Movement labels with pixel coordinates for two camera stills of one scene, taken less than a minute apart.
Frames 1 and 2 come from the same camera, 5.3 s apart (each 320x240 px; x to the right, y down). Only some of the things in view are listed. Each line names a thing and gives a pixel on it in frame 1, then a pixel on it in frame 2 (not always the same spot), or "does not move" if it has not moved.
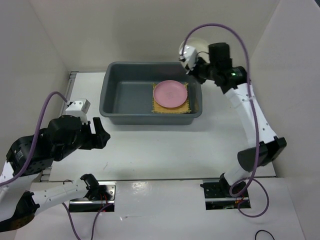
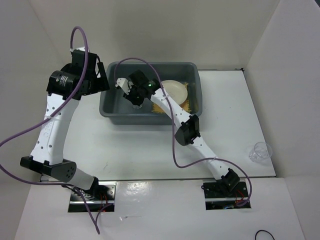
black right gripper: x=193 y=72 → x=137 y=102
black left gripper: x=102 y=136 → x=101 y=83
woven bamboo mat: x=183 y=108 does not move
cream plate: x=200 y=45 → x=177 y=90
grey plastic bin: x=126 y=92 does not move
